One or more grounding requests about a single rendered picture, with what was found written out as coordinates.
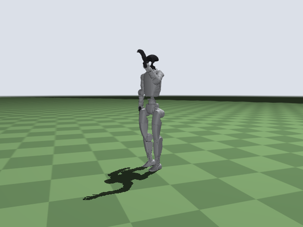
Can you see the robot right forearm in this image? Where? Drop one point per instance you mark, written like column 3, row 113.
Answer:
column 141, row 100

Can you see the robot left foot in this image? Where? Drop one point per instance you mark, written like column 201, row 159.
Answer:
column 155, row 168

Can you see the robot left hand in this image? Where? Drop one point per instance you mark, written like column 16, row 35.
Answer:
column 143, row 57

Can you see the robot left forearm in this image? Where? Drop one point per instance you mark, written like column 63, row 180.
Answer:
column 151, row 72

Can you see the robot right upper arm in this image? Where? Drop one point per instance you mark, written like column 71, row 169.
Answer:
column 141, row 91

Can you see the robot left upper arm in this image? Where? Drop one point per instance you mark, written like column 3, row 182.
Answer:
column 160, row 75

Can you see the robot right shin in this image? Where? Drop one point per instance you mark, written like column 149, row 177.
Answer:
column 148, row 148

